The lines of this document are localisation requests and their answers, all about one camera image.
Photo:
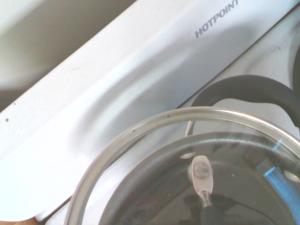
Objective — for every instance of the white Hotpoint electric stove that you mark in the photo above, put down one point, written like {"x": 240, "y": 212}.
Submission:
{"x": 117, "y": 82}

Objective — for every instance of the glass pot lid metal rim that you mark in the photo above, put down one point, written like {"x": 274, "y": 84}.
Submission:
{"x": 201, "y": 169}

